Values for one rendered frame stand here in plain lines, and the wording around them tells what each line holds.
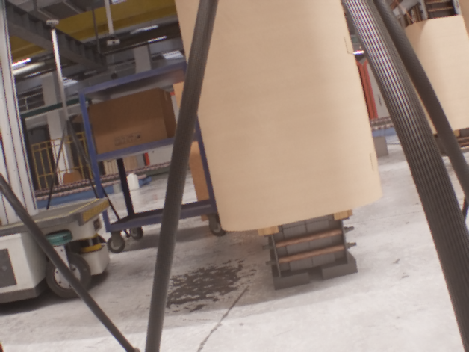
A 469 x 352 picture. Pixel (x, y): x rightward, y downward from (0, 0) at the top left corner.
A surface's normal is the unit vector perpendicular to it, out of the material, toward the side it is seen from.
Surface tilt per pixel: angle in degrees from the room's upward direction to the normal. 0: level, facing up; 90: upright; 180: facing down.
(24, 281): 90
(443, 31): 90
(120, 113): 90
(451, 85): 90
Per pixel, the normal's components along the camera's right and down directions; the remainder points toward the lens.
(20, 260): 0.12, 0.02
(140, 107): -0.09, 0.06
